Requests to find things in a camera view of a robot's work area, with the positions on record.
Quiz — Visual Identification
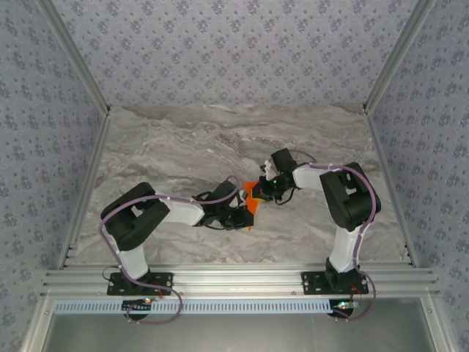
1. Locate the orange square paper sheet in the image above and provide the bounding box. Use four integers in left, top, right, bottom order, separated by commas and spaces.
243, 180, 262, 232

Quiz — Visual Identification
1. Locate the aluminium cross beam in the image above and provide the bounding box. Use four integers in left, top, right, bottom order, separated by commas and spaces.
40, 262, 440, 298

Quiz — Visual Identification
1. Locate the small controller board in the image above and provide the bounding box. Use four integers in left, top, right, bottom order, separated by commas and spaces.
330, 299, 363, 317
122, 298, 154, 313

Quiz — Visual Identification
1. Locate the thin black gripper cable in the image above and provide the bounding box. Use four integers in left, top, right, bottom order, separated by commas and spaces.
273, 185, 298, 207

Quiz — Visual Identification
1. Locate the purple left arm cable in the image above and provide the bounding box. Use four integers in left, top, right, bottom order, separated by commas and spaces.
97, 175, 245, 326

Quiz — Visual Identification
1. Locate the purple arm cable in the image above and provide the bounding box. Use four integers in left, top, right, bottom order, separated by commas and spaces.
97, 175, 245, 326
289, 149, 380, 322

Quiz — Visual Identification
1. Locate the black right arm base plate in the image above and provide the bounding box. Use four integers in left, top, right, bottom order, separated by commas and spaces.
300, 270, 369, 295

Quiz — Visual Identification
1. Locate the white slotted cable duct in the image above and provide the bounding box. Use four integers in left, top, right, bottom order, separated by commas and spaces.
53, 300, 336, 315

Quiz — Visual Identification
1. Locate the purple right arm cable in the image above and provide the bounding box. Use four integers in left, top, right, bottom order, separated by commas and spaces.
289, 149, 380, 322

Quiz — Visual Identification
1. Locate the aluminium side rail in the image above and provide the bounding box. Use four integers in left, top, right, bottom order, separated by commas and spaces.
365, 109, 419, 267
54, 109, 113, 271

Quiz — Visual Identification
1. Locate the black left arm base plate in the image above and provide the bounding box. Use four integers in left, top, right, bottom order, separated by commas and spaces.
106, 272, 174, 296

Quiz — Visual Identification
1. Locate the aluminium frame post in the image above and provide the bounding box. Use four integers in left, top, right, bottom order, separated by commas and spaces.
36, 0, 112, 115
362, 0, 439, 114

